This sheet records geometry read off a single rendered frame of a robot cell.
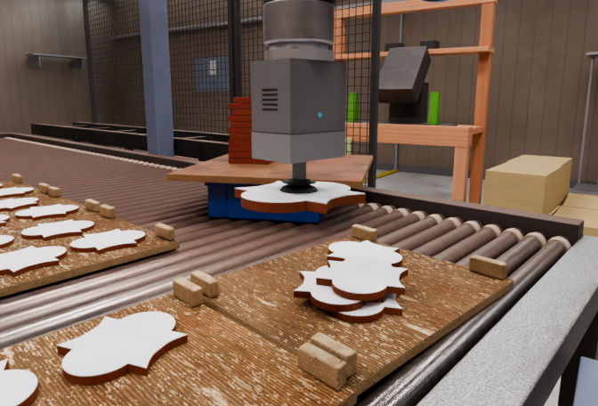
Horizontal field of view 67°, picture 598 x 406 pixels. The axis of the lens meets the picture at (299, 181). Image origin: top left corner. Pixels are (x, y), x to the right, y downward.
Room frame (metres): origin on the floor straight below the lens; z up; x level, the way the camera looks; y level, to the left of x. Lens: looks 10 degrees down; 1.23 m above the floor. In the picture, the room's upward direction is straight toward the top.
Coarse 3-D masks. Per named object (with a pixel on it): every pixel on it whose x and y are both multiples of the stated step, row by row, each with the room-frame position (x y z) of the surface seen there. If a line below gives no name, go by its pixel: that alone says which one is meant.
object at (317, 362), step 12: (300, 348) 0.46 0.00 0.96; (312, 348) 0.45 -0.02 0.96; (300, 360) 0.45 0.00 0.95; (312, 360) 0.44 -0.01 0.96; (324, 360) 0.43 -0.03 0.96; (336, 360) 0.43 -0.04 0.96; (312, 372) 0.44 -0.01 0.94; (324, 372) 0.43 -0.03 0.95; (336, 372) 0.42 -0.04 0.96; (336, 384) 0.42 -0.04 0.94
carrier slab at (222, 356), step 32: (96, 320) 0.57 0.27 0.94; (192, 320) 0.57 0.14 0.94; (224, 320) 0.57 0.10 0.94; (0, 352) 0.49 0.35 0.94; (32, 352) 0.49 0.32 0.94; (192, 352) 0.49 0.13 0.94; (224, 352) 0.49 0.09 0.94; (256, 352) 0.49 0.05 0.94; (288, 352) 0.49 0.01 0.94; (64, 384) 0.43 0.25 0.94; (128, 384) 0.43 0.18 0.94; (160, 384) 0.43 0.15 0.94; (192, 384) 0.43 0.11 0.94; (224, 384) 0.43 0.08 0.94; (256, 384) 0.43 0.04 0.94; (288, 384) 0.43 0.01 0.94; (320, 384) 0.43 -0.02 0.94
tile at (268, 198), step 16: (240, 192) 0.50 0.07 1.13; (256, 192) 0.48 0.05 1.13; (272, 192) 0.48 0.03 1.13; (320, 192) 0.49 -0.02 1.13; (336, 192) 0.49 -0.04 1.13; (352, 192) 0.49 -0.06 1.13; (256, 208) 0.44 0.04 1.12; (272, 208) 0.43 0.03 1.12; (288, 208) 0.44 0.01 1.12; (304, 208) 0.44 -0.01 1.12; (320, 208) 0.44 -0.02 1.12
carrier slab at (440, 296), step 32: (288, 256) 0.82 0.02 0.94; (320, 256) 0.82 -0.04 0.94; (416, 256) 0.82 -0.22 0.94; (224, 288) 0.67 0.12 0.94; (256, 288) 0.67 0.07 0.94; (288, 288) 0.67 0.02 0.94; (416, 288) 0.67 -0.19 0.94; (448, 288) 0.67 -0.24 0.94; (480, 288) 0.67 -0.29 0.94; (256, 320) 0.57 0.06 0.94; (288, 320) 0.57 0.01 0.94; (320, 320) 0.57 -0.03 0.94; (384, 320) 0.57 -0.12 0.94; (416, 320) 0.57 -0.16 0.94; (448, 320) 0.57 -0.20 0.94; (384, 352) 0.49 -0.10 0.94; (416, 352) 0.51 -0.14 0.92; (352, 384) 0.43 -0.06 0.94
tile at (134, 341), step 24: (144, 312) 0.57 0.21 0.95; (96, 336) 0.51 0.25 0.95; (120, 336) 0.51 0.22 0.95; (144, 336) 0.51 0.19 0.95; (168, 336) 0.51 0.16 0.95; (72, 360) 0.46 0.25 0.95; (96, 360) 0.46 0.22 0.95; (120, 360) 0.46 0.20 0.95; (144, 360) 0.46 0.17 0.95; (96, 384) 0.43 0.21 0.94
